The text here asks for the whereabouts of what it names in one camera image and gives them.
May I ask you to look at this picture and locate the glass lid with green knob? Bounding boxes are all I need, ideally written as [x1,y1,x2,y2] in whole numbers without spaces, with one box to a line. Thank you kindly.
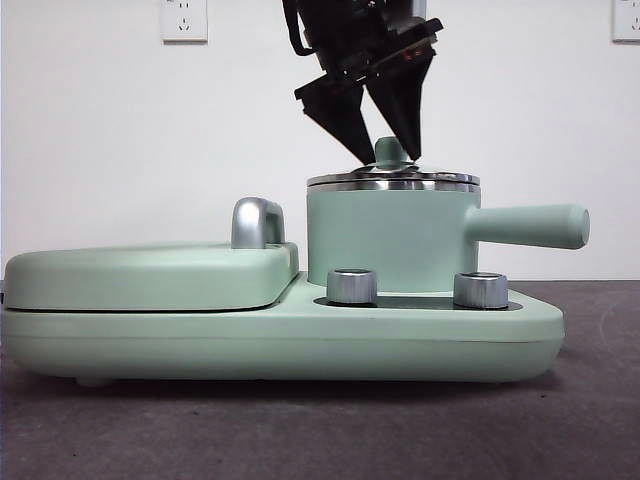
[306,136,481,192]

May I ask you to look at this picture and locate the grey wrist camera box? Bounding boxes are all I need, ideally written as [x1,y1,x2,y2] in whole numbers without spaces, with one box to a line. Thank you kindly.
[394,0,430,24]

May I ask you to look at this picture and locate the silver control knob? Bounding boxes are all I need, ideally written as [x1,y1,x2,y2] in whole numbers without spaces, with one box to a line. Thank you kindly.
[326,268,380,307]
[453,271,510,309]

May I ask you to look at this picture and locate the white wall socket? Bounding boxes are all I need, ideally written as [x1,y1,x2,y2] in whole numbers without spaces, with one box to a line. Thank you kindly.
[612,0,640,44]
[159,0,209,44]

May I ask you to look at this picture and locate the green cooking appliance base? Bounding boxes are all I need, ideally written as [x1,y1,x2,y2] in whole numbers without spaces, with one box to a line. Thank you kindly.
[2,278,566,389]

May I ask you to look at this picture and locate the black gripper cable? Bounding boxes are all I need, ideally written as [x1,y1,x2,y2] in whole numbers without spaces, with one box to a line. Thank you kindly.
[281,0,315,57]

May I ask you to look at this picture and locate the green steamer pot with handle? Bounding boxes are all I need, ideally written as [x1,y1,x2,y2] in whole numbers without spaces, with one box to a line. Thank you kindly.
[306,180,592,296]

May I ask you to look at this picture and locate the green hinged cover silver handle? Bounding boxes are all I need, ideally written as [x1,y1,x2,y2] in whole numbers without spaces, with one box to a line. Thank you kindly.
[3,197,302,314]

